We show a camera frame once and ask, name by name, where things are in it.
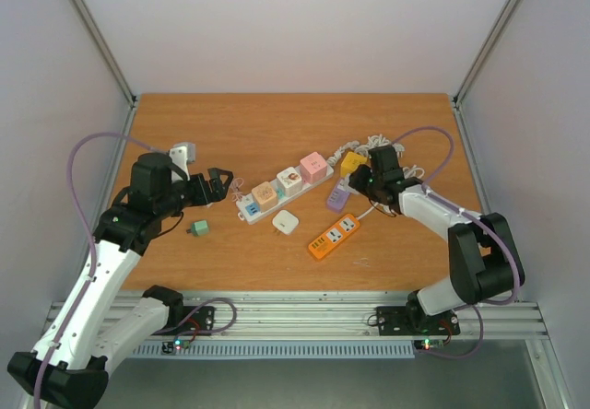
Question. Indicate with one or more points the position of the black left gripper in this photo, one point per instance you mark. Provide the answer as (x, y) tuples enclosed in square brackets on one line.
[(219, 192)]

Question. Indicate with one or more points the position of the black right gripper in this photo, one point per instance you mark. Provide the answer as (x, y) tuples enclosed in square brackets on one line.
[(358, 179)]

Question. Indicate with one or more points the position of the yellow cube socket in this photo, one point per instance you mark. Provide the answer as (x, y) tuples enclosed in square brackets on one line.
[(350, 162)]

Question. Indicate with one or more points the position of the green small charger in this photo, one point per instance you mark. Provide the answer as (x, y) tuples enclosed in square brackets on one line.
[(198, 228)]

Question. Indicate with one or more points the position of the beige cube socket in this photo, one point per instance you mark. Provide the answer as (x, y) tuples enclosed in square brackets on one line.
[(265, 196)]

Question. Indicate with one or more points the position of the white cube socket adapter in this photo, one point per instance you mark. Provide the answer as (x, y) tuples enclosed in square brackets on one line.
[(289, 182)]

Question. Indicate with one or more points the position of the white power strip pastel sockets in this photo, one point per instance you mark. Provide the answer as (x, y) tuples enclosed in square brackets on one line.
[(249, 212)]

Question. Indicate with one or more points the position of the pink cube socket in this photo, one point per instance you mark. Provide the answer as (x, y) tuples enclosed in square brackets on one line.
[(313, 168)]

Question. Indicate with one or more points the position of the white charger with pink cable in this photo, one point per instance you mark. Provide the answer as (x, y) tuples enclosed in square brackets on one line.
[(234, 188)]

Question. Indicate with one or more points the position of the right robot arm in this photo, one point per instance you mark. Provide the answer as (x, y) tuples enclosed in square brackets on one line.
[(484, 264)]

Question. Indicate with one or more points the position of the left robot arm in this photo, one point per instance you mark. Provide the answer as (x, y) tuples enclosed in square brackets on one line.
[(70, 366)]

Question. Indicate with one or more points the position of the purple power strip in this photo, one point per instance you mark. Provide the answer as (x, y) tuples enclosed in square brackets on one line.
[(338, 198)]

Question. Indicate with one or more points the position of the orange power strip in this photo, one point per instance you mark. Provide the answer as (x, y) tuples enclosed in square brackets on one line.
[(334, 237)]

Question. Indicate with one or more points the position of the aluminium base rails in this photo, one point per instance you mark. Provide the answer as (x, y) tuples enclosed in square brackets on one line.
[(343, 315)]

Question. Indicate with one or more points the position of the right small circuit board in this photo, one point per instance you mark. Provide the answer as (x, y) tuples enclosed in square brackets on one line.
[(428, 344)]

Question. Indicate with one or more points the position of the small circuit board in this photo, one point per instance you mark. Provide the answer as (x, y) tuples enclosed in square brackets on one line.
[(428, 344), (175, 346)]

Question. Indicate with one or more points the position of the left small circuit board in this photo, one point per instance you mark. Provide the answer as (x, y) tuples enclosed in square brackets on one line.
[(175, 346)]

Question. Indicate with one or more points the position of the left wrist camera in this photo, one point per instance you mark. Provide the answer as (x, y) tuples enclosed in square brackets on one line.
[(182, 155)]

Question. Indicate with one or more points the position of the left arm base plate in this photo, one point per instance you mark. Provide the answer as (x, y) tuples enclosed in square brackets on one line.
[(202, 320)]

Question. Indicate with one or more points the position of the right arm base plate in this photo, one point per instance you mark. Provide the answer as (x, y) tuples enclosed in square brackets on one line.
[(392, 321)]

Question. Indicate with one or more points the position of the grey slotted cable duct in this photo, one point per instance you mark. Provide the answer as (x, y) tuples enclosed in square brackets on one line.
[(266, 350)]

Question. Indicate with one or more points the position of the aluminium frame post left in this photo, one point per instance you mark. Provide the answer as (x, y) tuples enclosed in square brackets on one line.
[(91, 26)]

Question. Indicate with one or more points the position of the aluminium frame post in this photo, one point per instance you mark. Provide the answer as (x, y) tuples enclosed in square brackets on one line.
[(91, 26), (498, 27)]

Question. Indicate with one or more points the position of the aluminium frame post right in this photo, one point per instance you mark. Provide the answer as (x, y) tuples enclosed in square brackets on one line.
[(498, 27)]

